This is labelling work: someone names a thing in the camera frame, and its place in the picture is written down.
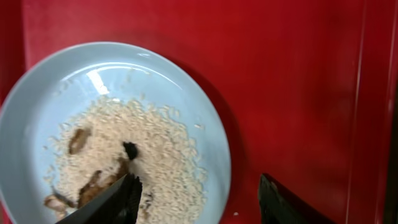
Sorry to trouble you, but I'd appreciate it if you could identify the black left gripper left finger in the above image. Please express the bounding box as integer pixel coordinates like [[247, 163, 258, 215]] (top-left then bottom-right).
[[57, 173, 142, 224]]

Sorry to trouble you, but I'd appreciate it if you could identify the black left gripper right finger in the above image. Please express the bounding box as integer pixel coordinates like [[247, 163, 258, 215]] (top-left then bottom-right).
[[257, 174, 335, 224]]

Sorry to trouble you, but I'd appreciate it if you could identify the white rice pile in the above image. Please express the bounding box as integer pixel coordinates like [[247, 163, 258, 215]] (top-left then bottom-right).
[[47, 96, 206, 224]]

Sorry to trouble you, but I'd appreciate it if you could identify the light blue plate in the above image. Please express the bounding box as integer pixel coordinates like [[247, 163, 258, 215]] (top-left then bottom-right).
[[1, 42, 231, 223]]

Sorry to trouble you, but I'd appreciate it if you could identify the red serving tray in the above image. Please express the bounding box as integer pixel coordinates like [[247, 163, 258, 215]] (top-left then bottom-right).
[[1, 0, 397, 223]]

